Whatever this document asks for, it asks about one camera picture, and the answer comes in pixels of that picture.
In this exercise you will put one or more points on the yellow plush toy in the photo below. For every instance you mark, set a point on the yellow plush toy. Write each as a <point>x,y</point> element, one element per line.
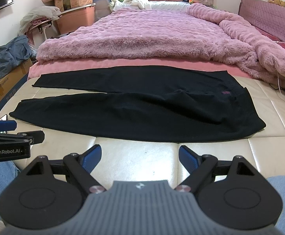
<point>277,2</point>

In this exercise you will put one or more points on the blue denim clothes pile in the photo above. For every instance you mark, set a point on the blue denim clothes pile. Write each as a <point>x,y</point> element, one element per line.
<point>15,52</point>

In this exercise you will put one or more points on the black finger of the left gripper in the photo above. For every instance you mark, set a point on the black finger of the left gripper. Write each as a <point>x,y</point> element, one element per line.
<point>22,139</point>
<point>7,125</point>

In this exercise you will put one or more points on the white cloth on chair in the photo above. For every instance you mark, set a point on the white cloth on chair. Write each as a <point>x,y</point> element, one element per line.
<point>41,13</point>

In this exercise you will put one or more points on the black pants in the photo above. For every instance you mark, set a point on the black pants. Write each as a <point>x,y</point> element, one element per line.
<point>145,103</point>

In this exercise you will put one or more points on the fluffy pink blanket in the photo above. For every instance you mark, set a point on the fluffy pink blanket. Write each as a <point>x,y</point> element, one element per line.
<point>199,33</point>

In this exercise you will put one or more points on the pink plastic storage bin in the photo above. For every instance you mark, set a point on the pink plastic storage bin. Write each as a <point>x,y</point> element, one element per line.
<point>73,19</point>

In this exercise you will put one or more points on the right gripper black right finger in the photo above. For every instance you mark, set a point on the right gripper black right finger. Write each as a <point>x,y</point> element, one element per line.
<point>231,193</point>

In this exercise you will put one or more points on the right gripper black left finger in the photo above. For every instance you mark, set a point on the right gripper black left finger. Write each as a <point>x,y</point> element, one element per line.
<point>49,192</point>

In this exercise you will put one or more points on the white clothes on bed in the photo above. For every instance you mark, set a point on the white clothes on bed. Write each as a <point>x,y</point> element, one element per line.
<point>132,4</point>

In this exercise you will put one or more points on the pink bed sheet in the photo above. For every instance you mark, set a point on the pink bed sheet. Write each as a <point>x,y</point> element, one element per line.
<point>66,65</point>

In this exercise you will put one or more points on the purple quilted headboard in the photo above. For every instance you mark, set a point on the purple quilted headboard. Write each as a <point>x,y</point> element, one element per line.
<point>265,16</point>

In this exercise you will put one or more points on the cardboard box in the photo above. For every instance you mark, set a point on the cardboard box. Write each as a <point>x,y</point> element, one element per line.
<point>11,82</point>

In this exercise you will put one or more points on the blue striped bag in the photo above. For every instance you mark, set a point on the blue striped bag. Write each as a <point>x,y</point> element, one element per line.
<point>101,8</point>

